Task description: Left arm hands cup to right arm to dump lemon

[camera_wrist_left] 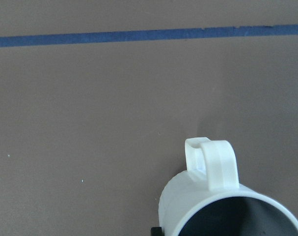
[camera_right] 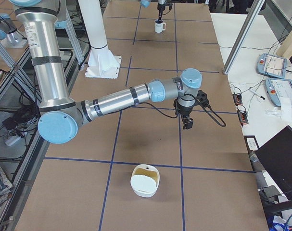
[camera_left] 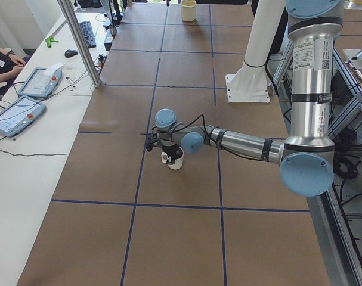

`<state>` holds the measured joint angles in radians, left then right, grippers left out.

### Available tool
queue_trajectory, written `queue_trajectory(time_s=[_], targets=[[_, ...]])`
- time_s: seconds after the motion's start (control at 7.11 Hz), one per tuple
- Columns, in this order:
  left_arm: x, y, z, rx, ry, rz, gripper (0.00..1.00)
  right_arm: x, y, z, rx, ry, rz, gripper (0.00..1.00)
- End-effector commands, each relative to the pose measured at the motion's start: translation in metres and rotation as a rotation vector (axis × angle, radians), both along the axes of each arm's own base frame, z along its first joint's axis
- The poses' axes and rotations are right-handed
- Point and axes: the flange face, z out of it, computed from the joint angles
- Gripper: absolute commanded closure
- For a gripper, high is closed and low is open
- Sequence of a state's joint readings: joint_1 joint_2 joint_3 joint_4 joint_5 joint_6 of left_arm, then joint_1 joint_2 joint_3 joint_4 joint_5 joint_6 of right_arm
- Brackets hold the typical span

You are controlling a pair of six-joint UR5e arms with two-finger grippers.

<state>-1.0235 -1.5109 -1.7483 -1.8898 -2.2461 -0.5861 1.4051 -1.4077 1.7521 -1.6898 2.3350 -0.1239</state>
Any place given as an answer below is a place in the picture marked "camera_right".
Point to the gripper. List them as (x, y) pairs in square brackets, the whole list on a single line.
[(186, 111), (161, 7)]

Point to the white ribbed mug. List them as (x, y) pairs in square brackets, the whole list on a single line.
[(159, 26)]

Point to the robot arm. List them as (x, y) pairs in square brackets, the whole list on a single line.
[(146, 3), (63, 114)]

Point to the orange black connector box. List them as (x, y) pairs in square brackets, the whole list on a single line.
[(237, 97)]

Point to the cream waste bin with lid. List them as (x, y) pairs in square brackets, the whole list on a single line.
[(145, 180)]

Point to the black marker pen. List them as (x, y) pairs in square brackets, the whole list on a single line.
[(257, 94)]

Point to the near teach pendant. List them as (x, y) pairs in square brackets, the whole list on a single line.
[(277, 88)]

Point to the teach pendant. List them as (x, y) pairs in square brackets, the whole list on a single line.
[(277, 88), (271, 65)]

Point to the black monitor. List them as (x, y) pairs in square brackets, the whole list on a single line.
[(276, 158)]

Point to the white paper slip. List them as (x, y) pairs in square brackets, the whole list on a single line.
[(286, 109)]

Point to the far teach pendant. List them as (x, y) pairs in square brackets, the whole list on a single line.
[(271, 65)]

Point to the white power strip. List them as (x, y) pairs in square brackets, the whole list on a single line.
[(11, 140)]

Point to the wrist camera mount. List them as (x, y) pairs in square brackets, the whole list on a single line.
[(202, 99)]

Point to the white camera pole with base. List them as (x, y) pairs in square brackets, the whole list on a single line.
[(101, 63)]

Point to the aluminium frame post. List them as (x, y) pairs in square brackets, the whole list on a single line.
[(249, 20)]

